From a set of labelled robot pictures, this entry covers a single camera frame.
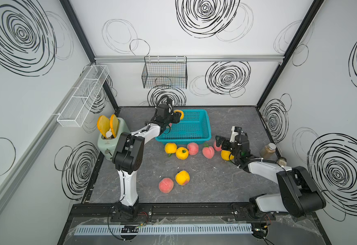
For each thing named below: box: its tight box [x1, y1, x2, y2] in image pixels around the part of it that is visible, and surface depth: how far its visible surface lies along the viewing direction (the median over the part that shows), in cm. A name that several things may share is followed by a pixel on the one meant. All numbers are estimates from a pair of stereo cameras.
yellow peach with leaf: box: [175, 147, 189, 160], surface depth 91 cm
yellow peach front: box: [175, 169, 191, 186], surface depth 82 cm
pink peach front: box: [158, 177, 174, 194], surface depth 79 cm
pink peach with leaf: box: [201, 143, 215, 159], surface depth 91 cm
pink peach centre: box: [187, 141, 200, 156], surface depth 93 cm
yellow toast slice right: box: [110, 114, 119, 138], surface depth 86 cm
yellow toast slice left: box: [96, 115, 111, 139], surface depth 84 cm
